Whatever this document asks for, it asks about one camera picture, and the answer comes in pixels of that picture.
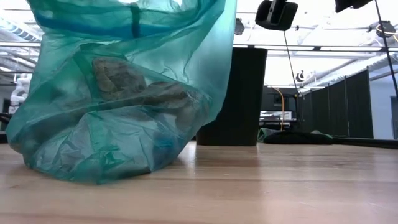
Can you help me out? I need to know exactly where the black partition wall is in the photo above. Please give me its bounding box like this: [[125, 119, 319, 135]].
[[297, 68, 374, 139]]

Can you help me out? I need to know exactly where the black trash bin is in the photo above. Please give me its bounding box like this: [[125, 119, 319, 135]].
[[196, 47, 268, 146]]

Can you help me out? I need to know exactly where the yellow hanging cable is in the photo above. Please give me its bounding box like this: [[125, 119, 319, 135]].
[[271, 86, 285, 131]]

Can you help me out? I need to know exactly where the black and gray cloth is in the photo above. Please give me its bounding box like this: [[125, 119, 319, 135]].
[[257, 127, 333, 145]]

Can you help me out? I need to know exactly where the teal trash bag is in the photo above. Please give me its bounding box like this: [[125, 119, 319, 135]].
[[6, 0, 238, 185]]

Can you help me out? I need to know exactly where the white humanoid robot figure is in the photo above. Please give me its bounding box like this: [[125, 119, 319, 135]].
[[8, 74, 32, 115]]

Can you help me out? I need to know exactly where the black background cabinet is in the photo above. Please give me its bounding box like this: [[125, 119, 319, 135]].
[[261, 86, 298, 112]]

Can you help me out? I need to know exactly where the silver ventilation duct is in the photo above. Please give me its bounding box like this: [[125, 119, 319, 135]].
[[0, 17, 41, 43]]

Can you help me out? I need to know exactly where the long black cable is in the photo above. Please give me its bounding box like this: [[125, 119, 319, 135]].
[[282, 30, 300, 121], [374, 0, 398, 94]]

